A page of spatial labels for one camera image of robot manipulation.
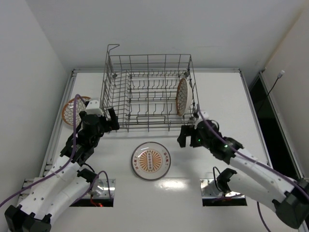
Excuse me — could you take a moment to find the flower pattern plate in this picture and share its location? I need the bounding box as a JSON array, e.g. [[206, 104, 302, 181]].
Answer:
[[176, 78, 193, 116], [62, 98, 86, 126]]

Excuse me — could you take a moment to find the orange sunburst plate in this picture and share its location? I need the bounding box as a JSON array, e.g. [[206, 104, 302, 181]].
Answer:
[[130, 142, 171, 181]]

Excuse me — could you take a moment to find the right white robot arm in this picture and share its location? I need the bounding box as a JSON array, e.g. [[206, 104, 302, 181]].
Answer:
[[177, 119, 309, 229]]

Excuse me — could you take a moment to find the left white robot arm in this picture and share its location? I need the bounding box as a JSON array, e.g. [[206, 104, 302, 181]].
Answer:
[[4, 108, 120, 232]]

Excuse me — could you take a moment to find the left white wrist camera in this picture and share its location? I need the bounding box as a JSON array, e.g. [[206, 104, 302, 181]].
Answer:
[[85, 98, 104, 116]]

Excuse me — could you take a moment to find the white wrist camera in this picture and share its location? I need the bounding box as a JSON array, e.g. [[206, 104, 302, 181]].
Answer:
[[194, 111, 209, 128], [85, 98, 104, 116]]

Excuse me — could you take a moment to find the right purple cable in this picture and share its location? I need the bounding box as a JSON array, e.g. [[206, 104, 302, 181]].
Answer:
[[197, 108, 309, 232]]

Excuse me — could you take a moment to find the purple cable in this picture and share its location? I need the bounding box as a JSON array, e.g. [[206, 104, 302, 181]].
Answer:
[[197, 108, 309, 232], [0, 94, 114, 213]]

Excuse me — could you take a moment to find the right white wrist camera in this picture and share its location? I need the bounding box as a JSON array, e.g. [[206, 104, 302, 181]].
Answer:
[[194, 111, 209, 128]]

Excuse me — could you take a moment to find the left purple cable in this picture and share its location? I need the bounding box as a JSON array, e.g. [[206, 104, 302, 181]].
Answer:
[[0, 94, 114, 213]]

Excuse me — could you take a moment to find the grey wire dish rack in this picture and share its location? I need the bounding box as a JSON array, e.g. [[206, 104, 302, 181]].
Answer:
[[100, 44, 199, 131]]

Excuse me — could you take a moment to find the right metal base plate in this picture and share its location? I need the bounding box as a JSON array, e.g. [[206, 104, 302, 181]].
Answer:
[[200, 178, 245, 200]]

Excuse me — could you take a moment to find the metal base plate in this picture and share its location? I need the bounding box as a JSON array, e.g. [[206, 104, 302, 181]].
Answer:
[[200, 178, 245, 200], [90, 179, 116, 198]]

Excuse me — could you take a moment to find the left aluminium frame rail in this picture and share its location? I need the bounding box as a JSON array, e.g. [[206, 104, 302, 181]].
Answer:
[[39, 69, 76, 177]]

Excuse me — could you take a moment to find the aluminium frame rail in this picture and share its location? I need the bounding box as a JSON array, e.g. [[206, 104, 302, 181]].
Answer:
[[39, 69, 76, 177], [254, 72, 304, 179]]

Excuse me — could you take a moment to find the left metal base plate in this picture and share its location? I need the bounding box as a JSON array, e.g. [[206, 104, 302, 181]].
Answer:
[[90, 179, 116, 198]]

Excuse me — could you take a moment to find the right aluminium frame rail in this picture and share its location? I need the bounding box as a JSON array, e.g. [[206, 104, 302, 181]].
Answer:
[[254, 72, 304, 179]]

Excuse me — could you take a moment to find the black wall cable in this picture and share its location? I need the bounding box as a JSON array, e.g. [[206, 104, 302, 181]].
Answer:
[[255, 70, 285, 114]]

